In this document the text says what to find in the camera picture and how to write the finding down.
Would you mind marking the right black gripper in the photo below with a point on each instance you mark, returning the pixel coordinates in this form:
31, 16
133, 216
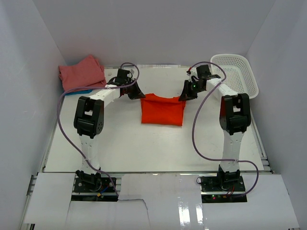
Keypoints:
186, 94

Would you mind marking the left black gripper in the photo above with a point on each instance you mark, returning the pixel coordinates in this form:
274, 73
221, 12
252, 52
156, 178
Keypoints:
137, 94

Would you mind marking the orange t shirt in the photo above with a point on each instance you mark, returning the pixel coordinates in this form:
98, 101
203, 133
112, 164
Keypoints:
162, 111

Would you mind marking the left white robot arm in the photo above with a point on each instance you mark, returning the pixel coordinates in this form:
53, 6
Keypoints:
89, 116

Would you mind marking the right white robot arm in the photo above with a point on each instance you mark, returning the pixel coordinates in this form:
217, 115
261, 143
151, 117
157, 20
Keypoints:
234, 117

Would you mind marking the papers at back edge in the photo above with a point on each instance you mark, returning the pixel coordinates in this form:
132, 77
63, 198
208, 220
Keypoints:
140, 66

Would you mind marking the folded pink t shirt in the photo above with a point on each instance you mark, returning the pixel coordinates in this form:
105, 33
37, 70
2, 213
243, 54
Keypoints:
87, 73

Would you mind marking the folded blue t shirt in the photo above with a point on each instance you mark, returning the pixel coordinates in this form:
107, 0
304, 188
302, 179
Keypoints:
77, 92

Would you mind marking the white plastic basket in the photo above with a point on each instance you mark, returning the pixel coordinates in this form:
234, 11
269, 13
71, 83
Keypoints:
238, 73

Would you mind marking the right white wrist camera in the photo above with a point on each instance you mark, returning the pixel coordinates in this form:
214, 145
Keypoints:
193, 77

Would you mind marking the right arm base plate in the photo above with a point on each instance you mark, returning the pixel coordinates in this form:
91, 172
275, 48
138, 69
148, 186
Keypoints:
214, 193

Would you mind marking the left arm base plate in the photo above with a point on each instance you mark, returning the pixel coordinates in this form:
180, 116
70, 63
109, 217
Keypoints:
93, 187

